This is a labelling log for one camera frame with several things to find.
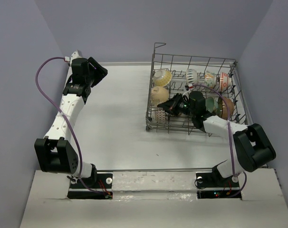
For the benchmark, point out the orange coral pattern bowl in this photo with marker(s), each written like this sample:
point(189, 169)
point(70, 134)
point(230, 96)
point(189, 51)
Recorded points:
point(225, 81)

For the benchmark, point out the tan orange bowl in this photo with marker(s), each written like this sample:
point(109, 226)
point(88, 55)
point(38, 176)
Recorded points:
point(159, 95)

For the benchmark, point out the small patterned bowl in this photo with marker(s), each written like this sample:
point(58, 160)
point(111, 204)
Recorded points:
point(160, 116)

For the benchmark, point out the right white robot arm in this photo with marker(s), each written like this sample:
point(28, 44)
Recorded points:
point(249, 145)

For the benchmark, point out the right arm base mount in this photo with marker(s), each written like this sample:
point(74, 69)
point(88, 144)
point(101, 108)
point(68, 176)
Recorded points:
point(219, 183)

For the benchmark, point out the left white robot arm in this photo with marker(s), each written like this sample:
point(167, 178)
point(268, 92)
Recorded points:
point(59, 150)

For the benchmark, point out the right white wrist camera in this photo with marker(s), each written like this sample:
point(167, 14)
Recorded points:
point(188, 89)

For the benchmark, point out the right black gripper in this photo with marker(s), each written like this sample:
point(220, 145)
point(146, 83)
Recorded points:
point(171, 106)

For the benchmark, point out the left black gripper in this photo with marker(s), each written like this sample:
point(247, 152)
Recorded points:
point(100, 71)

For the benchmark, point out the grey wire dish rack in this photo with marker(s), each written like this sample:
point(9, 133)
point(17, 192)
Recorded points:
point(178, 65)

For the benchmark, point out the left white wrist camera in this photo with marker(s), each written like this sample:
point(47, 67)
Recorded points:
point(76, 54)

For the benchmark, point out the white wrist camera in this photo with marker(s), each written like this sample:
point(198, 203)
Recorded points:
point(188, 89)
point(76, 54)

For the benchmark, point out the leaf and flower pattern bowl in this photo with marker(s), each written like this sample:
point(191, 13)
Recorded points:
point(210, 79)

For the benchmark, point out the mint green bowl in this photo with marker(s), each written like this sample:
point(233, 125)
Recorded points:
point(211, 105)

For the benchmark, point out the white bowl with patterned outside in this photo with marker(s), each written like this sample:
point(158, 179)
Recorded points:
point(191, 77)

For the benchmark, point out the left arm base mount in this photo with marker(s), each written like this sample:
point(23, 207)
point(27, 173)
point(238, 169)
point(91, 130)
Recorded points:
point(99, 190)

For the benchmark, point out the brown glazed bowl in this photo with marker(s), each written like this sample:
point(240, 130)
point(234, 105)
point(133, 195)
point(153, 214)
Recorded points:
point(225, 108)

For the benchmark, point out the teal bowl with yellow centre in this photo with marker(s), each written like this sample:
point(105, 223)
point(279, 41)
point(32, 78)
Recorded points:
point(162, 77)

